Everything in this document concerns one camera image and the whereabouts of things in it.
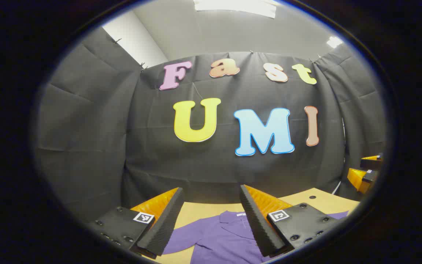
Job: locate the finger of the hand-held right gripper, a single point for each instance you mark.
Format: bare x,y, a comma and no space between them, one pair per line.
357,179
371,161

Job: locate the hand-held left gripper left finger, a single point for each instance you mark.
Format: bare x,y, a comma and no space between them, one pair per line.
163,224

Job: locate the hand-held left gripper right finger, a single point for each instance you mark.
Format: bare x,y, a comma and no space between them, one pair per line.
255,223

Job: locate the purple knit shirt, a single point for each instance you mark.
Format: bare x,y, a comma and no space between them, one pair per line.
222,238

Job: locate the black backdrop cloth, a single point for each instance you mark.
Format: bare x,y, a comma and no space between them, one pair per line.
203,168

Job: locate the small ceiling light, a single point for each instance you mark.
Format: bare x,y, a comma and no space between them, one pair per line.
334,41

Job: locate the large ceiling light panel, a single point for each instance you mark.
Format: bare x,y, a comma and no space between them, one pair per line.
236,6

